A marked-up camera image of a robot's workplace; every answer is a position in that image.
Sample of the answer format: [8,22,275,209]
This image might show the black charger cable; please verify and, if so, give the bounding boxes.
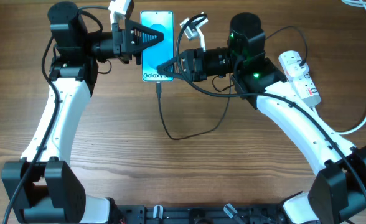
[154,26,309,141]

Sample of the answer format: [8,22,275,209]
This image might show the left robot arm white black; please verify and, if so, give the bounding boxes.
[1,1,164,223]

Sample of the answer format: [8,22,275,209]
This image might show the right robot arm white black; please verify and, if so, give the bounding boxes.
[157,12,366,223]

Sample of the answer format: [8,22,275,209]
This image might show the white charger plug adapter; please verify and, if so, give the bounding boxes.
[284,63,309,78]

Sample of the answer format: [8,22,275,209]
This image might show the white power strip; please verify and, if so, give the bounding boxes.
[278,50,321,108]

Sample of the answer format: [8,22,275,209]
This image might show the black mounting rail base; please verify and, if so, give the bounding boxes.
[108,204,290,224]

